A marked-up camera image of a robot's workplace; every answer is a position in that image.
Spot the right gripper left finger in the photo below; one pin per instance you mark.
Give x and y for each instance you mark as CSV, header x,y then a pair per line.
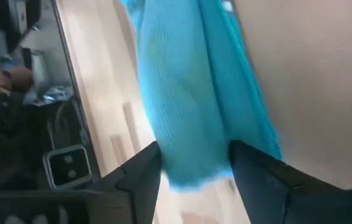
x,y
126,199

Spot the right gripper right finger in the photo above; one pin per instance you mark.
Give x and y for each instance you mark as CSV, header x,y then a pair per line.
x,y
272,193

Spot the blue microfiber towel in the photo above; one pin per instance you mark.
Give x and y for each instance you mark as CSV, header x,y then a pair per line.
x,y
194,93

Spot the person's forearm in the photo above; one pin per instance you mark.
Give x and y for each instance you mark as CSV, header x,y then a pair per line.
x,y
22,77

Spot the black mouse with blue glow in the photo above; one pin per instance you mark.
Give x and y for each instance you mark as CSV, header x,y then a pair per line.
x,y
54,93

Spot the white cup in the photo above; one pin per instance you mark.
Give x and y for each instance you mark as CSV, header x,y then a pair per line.
x,y
40,70

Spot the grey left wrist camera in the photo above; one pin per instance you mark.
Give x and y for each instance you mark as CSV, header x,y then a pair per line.
x,y
68,166

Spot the black aluminium table frame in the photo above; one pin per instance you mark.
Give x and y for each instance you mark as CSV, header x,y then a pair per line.
x,y
70,77

